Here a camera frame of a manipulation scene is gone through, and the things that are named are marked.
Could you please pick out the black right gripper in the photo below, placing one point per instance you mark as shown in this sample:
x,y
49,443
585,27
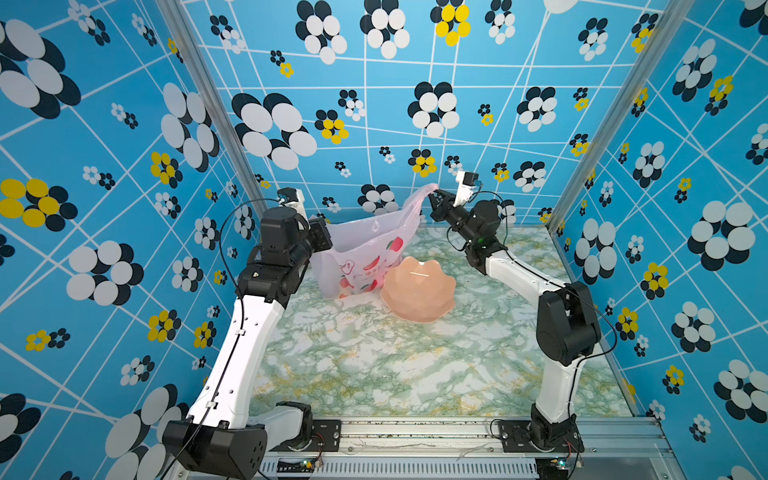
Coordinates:
x,y
446,211

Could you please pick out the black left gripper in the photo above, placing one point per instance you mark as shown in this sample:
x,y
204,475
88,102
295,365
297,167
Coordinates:
x,y
318,228

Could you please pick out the pink printed plastic bag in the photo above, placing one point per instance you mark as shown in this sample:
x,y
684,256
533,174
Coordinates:
x,y
364,250

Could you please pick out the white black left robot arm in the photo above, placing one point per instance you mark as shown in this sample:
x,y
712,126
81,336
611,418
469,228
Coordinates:
x,y
252,336

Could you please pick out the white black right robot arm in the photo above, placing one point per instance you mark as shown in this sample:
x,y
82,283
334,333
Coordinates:
x,y
567,327

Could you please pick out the pink scalloped fruit bowl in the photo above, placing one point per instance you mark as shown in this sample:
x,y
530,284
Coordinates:
x,y
419,292

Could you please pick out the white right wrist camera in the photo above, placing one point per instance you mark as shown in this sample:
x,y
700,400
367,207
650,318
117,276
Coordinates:
x,y
467,187

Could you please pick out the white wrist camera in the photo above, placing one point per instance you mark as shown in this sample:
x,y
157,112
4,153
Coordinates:
x,y
293,198
467,187

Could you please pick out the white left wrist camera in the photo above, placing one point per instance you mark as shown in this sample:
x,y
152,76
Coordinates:
x,y
293,198

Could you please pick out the aluminium frame post left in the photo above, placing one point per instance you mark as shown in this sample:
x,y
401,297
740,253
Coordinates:
x,y
181,30

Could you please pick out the aluminium frame post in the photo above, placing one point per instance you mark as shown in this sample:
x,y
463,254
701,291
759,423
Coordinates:
x,y
181,30
669,23

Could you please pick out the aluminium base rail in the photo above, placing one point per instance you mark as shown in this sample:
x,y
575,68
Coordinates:
x,y
468,448

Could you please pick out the aluminium frame post right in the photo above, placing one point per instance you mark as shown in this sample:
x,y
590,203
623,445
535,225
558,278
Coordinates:
x,y
669,23

